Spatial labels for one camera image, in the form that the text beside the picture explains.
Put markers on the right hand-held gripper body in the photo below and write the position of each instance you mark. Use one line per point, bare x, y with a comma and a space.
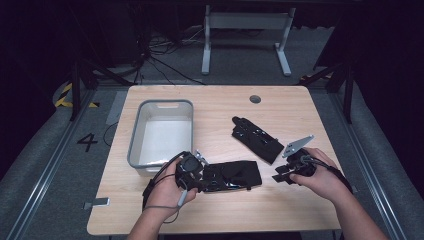
297, 146

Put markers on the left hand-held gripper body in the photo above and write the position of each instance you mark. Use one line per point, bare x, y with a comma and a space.
189, 170

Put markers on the grey plastic bin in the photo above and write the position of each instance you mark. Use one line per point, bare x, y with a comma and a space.
163, 140

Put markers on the person's left hand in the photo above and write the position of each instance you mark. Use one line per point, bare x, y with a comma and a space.
163, 195

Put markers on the person's right hand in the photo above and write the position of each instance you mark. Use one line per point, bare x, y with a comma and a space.
325, 181

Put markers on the black metal stand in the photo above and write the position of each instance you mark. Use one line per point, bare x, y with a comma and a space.
348, 96
76, 90

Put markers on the large grey tape strip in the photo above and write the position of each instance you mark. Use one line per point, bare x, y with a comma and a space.
116, 108

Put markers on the small grey tape strip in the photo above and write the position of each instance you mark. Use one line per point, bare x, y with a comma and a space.
98, 202

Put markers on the yellow black striped tape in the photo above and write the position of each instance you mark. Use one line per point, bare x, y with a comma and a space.
63, 96

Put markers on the aluminium floor rail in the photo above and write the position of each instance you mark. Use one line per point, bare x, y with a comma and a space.
50, 170
366, 173

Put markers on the white metal desk frame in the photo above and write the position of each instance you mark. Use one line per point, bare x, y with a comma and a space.
246, 20

